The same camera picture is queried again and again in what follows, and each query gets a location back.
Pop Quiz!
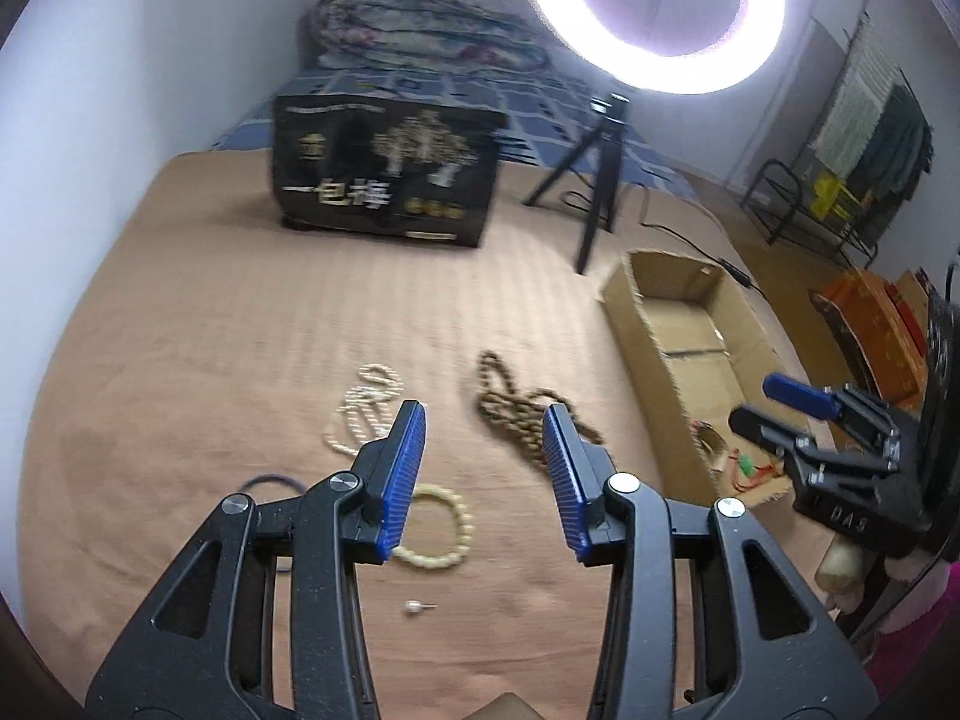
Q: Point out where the red string jade pendant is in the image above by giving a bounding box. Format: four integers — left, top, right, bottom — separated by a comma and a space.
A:
727, 449, 782, 493

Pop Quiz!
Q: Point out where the white pearl necklace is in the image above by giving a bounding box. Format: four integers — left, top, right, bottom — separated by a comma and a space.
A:
320, 361, 407, 458

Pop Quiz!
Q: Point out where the watch with woven strap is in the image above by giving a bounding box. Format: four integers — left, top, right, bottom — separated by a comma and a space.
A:
690, 419, 731, 489

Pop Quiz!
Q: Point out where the brown wooden bead necklace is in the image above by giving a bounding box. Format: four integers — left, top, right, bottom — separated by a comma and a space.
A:
475, 347, 605, 475

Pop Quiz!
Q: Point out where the cream bead bracelet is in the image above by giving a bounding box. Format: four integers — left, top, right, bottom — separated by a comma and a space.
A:
390, 482, 477, 572

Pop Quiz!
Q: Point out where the dark blue bangle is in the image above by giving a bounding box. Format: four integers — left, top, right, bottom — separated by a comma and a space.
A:
239, 473, 308, 507

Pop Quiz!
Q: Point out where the right gloved hand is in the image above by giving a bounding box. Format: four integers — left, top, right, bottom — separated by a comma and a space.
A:
815, 535, 892, 637

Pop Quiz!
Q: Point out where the open cardboard box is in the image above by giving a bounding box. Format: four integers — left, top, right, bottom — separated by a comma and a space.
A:
602, 249, 807, 507

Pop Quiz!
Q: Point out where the orange plastic box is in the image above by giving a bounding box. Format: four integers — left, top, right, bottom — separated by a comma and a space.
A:
811, 268, 931, 415

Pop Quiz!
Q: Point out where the small pearl earring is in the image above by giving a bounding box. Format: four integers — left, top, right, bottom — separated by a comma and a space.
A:
404, 600, 436, 616

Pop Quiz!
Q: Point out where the yellow box on rack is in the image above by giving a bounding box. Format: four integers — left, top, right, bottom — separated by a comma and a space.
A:
811, 171, 861, 223

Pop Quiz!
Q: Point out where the black clothes rack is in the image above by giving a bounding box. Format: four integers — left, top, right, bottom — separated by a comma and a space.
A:
739, 0, 934, 266

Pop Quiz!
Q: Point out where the black snack bag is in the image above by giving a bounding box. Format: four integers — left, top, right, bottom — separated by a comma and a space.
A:
270, 94, 508, 249

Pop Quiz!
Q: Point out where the black tripod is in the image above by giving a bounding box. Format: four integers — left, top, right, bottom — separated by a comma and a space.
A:
523, 93, 630, 275

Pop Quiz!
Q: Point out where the folded floral quilt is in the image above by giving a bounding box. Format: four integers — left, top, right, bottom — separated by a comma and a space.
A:
306, 0, 555, 75

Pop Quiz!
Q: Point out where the black cable with controller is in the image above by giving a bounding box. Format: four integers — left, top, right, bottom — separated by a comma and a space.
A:
561, 190, 760, 291

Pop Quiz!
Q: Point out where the ring light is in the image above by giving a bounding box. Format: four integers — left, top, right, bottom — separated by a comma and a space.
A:
529, 0, 786, 96

